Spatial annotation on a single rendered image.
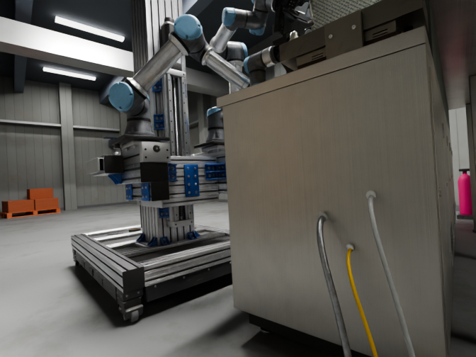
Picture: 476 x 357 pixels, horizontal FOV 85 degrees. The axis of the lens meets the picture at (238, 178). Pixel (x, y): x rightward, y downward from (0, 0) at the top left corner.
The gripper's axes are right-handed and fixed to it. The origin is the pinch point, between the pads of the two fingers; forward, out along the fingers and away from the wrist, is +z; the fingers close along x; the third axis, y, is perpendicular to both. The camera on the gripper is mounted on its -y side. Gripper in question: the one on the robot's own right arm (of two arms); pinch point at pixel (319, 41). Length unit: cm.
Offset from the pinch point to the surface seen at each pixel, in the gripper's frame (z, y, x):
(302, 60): 1.3, -13.8, -19.0
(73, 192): -856, -55, 185
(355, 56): 19.2, -21.1, -26.0
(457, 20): 41, 5, 33
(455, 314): 34, -109, 34
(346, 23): 16.4, -9.4, -21.9
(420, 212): 31, -61, -26
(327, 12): 3.7, 9.5, -0.2
